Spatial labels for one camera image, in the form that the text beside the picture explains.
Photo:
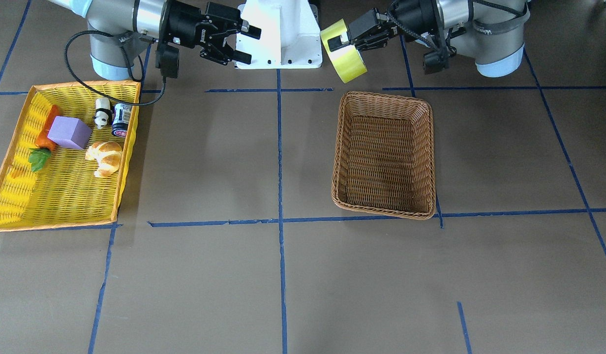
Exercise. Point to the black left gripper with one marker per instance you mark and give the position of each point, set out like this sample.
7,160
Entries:
417,12

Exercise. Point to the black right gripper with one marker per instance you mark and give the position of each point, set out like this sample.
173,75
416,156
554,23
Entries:
183,23

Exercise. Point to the yellow tape roll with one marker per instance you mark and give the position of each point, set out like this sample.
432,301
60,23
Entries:
344,56

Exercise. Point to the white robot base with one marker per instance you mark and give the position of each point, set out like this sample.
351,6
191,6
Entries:
290,36

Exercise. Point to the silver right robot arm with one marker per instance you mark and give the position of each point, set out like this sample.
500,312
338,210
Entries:
120,30

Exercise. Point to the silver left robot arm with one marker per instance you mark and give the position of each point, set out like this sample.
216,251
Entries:
489,31

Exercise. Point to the brown wicker basket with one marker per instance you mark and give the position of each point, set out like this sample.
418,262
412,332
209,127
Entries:
384,161

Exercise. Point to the yellow woven basket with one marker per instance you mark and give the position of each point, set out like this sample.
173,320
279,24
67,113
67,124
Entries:
65,193

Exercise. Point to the small dark can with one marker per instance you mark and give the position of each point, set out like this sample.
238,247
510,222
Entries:
122,116

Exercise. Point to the panda figurine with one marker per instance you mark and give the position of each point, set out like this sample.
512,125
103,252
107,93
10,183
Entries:
103,112

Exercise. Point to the toy croissant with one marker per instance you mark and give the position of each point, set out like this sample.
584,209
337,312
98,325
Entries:
107,154

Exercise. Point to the purple foam cube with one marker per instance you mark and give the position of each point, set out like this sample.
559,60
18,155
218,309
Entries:
69,132

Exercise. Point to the orange toy carrot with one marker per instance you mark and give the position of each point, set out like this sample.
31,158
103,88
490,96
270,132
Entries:
44,146

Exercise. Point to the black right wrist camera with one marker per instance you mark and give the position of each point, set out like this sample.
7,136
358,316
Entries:
167,60

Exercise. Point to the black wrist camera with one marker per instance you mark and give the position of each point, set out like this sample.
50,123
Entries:
435,61
167,60

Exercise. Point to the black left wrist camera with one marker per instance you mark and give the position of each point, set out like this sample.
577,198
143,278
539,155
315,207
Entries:
435,61

